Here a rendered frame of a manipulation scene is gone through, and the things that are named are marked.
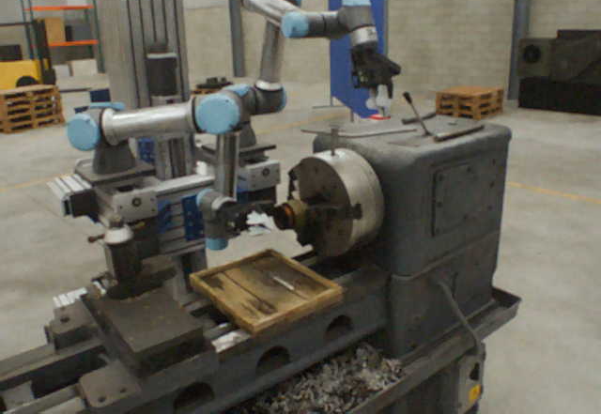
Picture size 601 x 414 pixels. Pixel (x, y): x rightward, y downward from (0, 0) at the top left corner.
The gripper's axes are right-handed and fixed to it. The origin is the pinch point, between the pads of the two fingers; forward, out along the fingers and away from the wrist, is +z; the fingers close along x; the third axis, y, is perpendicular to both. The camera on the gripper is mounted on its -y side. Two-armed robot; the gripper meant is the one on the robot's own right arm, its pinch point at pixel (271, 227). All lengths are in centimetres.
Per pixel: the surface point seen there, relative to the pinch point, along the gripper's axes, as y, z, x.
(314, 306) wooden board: -2.6, 14.6, -19.3
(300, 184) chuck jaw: -15.6, -6.5, 7.6
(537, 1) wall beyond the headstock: -969, -437, 97
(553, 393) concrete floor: -126, 34, -108
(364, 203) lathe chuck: -24.0, 12.0, 4.4
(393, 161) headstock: -35.5, 12.3, 14.4
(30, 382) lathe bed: 66, -7, -24
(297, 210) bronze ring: -8.9, 0.2, 2.8
